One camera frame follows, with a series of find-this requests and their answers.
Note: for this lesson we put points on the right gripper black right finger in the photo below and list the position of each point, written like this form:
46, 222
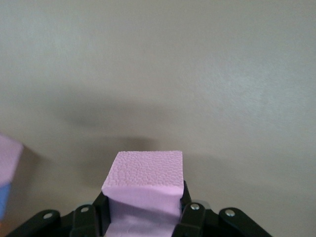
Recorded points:
190, 222

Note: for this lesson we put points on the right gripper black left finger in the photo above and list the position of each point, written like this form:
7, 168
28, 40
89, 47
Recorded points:
93, 222

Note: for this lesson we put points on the pink foam cube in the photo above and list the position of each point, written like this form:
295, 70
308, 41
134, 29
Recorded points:
145, 172
7, 158

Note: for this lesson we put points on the purple foam cube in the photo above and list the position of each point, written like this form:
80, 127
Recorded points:
3, 200

